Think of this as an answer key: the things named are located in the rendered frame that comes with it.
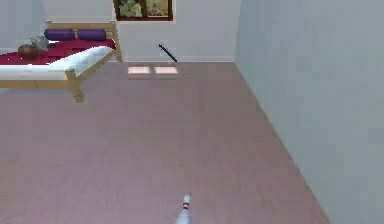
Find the purple bolster pillow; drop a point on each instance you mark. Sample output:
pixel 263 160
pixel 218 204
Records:
pixel 60 34
pixel 91 34

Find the white bowling pin red stripes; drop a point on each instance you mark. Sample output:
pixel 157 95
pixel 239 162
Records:
pixel 184 211

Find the brown framed window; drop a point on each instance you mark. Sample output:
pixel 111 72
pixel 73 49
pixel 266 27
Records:
pixel 144 9

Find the grey crumpled object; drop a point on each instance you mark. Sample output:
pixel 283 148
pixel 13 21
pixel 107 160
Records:
pixel 40 42

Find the black baseball bat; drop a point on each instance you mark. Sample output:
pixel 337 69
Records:
pixel 167 53

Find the brown ball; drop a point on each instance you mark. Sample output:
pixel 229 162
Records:
pixel 27 52

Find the wooden bed with red cover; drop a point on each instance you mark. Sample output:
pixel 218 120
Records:
pixel 66 60

